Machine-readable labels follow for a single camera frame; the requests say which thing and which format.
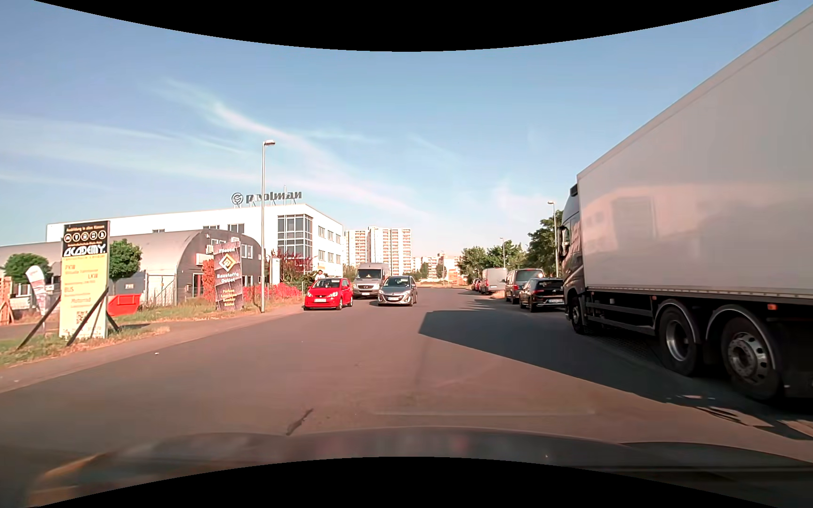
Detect high-rise apartment blocks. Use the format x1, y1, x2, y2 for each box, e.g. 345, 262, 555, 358
345, 226, 413, 277

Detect grey car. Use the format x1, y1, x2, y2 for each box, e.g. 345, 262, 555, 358
377, 275, 419, 307

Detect silver van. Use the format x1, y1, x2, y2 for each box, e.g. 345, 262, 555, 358
352, 262, 391, 299

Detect red small car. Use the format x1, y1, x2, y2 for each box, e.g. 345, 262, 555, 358
303, 277, 354, 311

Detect grey asphalt road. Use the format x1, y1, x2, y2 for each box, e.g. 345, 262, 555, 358
0, 286, 813, 488

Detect white office building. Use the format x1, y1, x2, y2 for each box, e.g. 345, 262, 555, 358
46, 189, 346, 280

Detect group of green trees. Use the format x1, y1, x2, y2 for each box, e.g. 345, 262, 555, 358
456, 209, 564, 283

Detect dark suv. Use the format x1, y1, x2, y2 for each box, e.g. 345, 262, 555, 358
504, 268, 546, 305

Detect red leafed bushes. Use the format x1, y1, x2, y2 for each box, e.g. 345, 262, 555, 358
243, 282, 304, 304

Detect black car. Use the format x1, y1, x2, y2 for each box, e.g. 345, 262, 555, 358
518, 277, 566, 313

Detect dark angled billboard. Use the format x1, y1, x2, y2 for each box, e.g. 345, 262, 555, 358
212, 240, 245, 313

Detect car's own bonnet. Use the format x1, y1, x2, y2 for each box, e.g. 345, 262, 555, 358
25, 426, 813, 508

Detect grey arched hall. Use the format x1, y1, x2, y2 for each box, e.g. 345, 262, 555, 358
0, 228, 263, 307

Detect round green tree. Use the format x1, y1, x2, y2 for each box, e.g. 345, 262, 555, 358
0, 253, 53, 285
109, 239, 143, 282

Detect red container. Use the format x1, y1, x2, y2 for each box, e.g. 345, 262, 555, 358
106, 294, 142, 318

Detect white box lorry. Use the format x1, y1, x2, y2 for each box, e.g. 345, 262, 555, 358
558, 0, 813, 403

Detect yellow and black sign board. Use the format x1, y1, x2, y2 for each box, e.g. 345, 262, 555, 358
17, 220, 121, 351

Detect white banner flag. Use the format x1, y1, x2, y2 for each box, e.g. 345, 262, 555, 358
25, 265, 49, 316

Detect tall grey lamp post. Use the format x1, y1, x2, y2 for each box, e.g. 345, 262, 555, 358
259, 140, 277, 314

